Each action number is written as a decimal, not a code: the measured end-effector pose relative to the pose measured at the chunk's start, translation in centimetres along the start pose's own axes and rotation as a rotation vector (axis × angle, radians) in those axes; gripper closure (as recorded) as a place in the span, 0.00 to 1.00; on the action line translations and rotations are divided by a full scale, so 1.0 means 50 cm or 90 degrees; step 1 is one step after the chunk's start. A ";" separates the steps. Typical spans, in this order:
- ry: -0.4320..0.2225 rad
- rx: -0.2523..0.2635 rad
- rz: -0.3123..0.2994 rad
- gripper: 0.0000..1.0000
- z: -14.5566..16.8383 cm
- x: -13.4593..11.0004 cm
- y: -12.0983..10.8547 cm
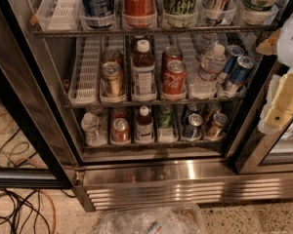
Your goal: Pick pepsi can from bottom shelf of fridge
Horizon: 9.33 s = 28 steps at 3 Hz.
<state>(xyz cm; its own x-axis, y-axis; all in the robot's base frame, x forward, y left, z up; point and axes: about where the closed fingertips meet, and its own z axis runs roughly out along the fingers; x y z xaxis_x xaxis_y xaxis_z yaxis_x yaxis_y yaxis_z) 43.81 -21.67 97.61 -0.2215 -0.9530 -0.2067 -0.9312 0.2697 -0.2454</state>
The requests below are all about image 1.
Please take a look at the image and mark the blue can top shelf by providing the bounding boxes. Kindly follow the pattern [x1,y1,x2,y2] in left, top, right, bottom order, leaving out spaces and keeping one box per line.
[82,0,114,28]

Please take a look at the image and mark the gold can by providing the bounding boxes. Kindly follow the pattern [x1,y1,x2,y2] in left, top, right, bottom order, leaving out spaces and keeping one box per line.
[205,113,228,138]
[102,62,124,98]
[202,101,222,123]
[103,48,123,65]

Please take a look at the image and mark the blue slim can front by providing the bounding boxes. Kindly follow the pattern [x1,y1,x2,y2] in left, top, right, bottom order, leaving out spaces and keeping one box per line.
[224,55,254,94]

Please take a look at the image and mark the empty white tray top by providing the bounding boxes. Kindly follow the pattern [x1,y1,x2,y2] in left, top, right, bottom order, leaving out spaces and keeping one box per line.
[36,0,81,31]

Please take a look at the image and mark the water bottle shelf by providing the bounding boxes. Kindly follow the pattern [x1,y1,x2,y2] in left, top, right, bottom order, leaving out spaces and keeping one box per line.
[193,44,226,98]
[81,110,107,147]

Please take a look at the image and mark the blue pepsi can rear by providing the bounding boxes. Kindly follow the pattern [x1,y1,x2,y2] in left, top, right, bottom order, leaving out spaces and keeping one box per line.
[181,102,201,124]

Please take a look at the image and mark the blue pepsi can front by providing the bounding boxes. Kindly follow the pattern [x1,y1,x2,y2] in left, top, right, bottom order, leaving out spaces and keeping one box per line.
[183,113,203,139]

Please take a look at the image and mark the fridge glass door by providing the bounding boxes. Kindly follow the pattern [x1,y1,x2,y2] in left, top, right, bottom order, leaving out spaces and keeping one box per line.
[0,0,74,189]
[234,61,293,174]

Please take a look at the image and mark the red coke can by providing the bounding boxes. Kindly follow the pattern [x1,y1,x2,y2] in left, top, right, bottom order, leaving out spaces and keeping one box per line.
[124,0,155,28]
[162,46,183,67]
[161,60,187,96]

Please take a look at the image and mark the gold can bottom front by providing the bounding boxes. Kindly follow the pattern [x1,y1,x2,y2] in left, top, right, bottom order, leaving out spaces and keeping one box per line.
[205,113,228,138]

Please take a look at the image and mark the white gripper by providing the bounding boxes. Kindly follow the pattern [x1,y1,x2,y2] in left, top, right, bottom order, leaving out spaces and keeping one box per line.
[256,13,293,135]

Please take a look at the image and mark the blue pepsi can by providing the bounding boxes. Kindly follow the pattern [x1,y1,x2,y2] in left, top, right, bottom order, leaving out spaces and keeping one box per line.
[181,102,201,124]
[183,113,203,139]

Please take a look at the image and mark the blue slim can rear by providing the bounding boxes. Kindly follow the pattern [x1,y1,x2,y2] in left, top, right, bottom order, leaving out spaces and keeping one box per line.
[218,45,244,85]

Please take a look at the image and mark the red can bottom rear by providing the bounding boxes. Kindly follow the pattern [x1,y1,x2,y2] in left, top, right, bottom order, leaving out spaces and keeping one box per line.
[111,107,128,120]

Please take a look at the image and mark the gold can middle front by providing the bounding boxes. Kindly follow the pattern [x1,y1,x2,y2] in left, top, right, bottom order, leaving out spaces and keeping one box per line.
[102,62,124,98]

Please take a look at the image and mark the water bottle middle shelf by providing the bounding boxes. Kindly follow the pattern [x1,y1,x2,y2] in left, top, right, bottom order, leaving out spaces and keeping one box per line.
[193,44,226,98]

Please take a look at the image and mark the red coke can front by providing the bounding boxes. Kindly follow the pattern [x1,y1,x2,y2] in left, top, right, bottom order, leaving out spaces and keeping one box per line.
[161,60,187,96]

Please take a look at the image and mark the clear plastic bin floor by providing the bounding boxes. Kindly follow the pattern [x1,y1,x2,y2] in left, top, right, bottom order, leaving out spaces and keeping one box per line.
[96,203,206,234]

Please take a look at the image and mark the blue slim can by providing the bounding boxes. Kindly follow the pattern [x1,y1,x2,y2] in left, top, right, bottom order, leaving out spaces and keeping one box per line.
[224,55,254,94]
[218,45,244,85]

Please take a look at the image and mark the tea bottle middle shelf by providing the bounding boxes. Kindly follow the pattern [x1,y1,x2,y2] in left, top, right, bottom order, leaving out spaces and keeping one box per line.
[131,40,155,97]

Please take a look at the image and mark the water bottle bottom shelf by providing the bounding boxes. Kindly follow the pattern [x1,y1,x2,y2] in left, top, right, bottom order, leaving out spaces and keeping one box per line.
[81,110,107,147]

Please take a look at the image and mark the blue silver can top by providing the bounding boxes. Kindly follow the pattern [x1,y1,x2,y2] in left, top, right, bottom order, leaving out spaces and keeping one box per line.
[203,0,230,25]

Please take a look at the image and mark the gold can middle rear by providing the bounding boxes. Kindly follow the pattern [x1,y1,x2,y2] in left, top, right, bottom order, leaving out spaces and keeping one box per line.
[103,48,123,65]

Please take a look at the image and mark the empty white tray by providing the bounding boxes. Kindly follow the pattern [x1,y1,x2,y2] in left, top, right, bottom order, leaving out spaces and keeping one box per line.
[36,0,81,31]
[67,37,101,106]

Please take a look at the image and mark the right fridge glass door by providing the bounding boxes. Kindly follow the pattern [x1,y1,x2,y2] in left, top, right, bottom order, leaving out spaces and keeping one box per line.
[234,61,293,174]

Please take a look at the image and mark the black and orange cables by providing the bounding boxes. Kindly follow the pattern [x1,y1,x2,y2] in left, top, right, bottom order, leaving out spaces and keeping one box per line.
[0,187,76,234]

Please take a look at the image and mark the red coke can top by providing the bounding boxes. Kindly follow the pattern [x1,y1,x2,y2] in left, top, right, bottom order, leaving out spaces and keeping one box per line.
[124,0,155,28]

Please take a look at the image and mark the red coke can rear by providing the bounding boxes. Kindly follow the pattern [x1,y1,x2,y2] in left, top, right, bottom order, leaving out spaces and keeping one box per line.
[162,46,183,67]

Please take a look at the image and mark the red can bottom front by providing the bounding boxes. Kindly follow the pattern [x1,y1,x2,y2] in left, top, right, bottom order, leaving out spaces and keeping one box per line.
[111,118,130,143]

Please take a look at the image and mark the tea bottle bottom shelf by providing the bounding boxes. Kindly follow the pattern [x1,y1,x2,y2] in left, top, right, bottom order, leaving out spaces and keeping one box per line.
[136,106,154,143]

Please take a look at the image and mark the tea bottle shelf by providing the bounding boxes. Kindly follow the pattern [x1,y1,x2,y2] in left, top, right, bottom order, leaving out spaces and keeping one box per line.
[131,40,155,97]
[136,106,154,143]

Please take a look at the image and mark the green can bottom shelf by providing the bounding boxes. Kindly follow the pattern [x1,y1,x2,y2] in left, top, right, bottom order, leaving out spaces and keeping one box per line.
[158,104,173,129]

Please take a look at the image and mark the left fridge glass door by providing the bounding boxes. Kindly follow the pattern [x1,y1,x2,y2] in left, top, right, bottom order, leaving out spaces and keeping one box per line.
[0,0,74,189]

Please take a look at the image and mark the gold can bottom rear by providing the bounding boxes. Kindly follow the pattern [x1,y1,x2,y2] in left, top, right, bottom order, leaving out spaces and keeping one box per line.
[202,101,222,123]

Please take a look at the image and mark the empty white tray middle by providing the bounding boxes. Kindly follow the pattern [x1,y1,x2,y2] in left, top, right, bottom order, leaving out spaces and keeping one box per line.
[67,37,101,106]

